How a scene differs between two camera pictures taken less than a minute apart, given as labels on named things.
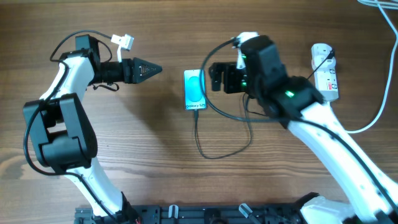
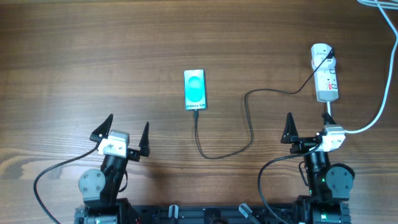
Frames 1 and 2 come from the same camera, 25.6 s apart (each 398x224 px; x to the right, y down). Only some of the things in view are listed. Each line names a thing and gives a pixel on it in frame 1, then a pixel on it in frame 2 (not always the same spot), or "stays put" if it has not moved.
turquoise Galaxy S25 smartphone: (194, 97) stays put
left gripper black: (131, 71) -> (132, 154)
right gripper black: (229, 70) -> (291, 136)
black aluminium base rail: (198, 214) stays put
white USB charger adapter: (318, 52) stays put
